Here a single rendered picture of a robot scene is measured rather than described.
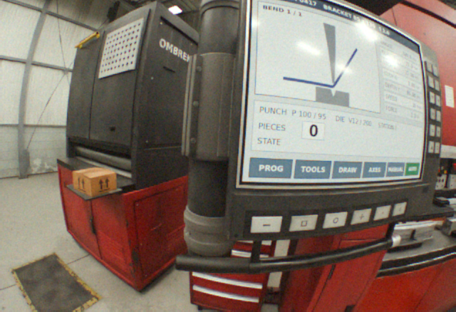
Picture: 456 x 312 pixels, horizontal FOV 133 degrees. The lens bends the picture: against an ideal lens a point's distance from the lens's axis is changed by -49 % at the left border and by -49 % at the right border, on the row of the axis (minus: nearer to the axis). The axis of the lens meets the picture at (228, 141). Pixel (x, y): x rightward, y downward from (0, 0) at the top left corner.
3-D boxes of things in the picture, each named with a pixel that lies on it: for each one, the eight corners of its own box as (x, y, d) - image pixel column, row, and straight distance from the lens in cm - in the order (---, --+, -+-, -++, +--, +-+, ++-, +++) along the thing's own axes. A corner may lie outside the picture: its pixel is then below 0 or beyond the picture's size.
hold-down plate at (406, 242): (379, 253, 107) (381, 247, 105) (375, 247, 110) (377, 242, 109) (421, 246, 126) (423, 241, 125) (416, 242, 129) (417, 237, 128)
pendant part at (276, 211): (224, 244, 25) (243, -28, 30) (222, 207, 36) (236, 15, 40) (431, 212, 53) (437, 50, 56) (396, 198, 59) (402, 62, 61)
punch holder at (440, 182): (427, 189, 116) (432, 157, 114) (417, 186, 122) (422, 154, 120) (444, 189, 127) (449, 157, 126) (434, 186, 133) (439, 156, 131)
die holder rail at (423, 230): (366, 248, 108) (372, 231, 104) (362, 242, 112) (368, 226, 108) (432, 238, 140) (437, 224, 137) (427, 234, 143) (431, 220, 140)
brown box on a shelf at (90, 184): (65, 186, 136) (64, 167, 133) (97, 181, 147) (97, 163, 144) (85, 201, 110) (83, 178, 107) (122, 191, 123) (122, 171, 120)
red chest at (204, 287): (189, 313, 170) (187, 199, 107) (209, 276, 202) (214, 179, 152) (255, 328, 165) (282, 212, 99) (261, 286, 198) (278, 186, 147)
